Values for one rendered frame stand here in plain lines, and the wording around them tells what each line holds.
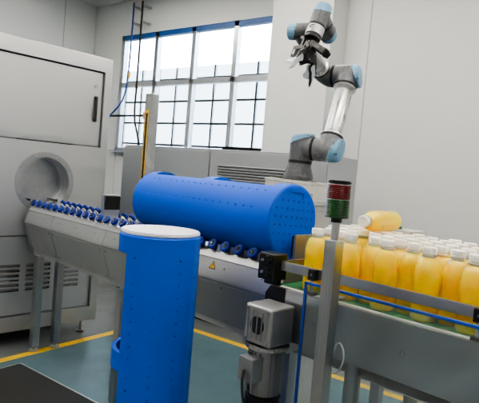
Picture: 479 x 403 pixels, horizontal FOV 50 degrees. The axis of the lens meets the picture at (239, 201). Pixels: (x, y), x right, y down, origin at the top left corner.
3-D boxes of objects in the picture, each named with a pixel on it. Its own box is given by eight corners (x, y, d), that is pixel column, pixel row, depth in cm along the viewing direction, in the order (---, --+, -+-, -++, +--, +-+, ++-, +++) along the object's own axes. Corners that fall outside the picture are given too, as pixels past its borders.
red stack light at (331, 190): (335, 198, 141) (336, 184, 141) (355, 200, 136) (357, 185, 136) (321, 197, 136) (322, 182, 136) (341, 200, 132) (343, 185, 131)
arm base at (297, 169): (293, 179, 266) (295, 160, 266) (318, 182, 257) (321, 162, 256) (277, 177, 254) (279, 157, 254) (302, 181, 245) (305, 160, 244)
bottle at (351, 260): (353, 303, 153) (358, 241, 152) (330, 298, 156) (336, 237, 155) (359, 299, 159) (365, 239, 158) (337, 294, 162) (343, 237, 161)
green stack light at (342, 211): (333, 216, 141) (335, 198, 141) (353, 219, 136) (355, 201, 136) (319, 216, 136) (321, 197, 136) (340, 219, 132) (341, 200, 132)
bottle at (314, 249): (301, 291, 163) (307, 233, 162) (301, 286, 170) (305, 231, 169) (324, 293, 162) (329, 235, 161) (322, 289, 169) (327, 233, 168)
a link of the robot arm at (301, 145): (293, 160, 263) (297, 133, 262) (318, 162, 257) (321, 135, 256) (284, 158, 252) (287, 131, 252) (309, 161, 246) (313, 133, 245)
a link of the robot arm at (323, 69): (318, 71, 275) (289, 15, 233) (338, 72, 270) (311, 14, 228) (313, 90, 273) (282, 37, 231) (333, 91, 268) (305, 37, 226)
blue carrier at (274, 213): (174, 229, 264) (181, 175, 264) (311, 259, 203) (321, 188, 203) (127, 226, 244) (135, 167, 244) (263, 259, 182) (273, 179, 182)
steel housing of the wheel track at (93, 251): (63, 252, 352) (66, 202, 350) (321, 343, 200) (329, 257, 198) (21, 253, 331) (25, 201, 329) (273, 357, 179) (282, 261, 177)
